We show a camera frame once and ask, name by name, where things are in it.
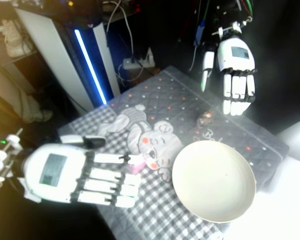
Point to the small brown candy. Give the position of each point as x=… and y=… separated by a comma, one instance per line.
x=205, y=118

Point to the blue plug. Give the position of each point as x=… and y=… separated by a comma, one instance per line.
x=199, y=32

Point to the cream round plate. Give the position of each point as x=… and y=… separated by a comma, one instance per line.
x=212, y=180

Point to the white power strip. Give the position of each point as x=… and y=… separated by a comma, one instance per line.
x=130, y=63

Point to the beige cloth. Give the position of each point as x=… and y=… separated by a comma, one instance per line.
x=27, y=105

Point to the white knitted item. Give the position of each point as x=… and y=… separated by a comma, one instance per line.
x=15, y=40

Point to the white tower with blue light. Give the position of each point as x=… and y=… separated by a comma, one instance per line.
x=55, y=57

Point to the grey bear print quilt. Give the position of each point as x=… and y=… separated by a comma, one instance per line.
x=165, y=100

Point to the small pink object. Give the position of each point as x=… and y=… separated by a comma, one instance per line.
x=137, y=168

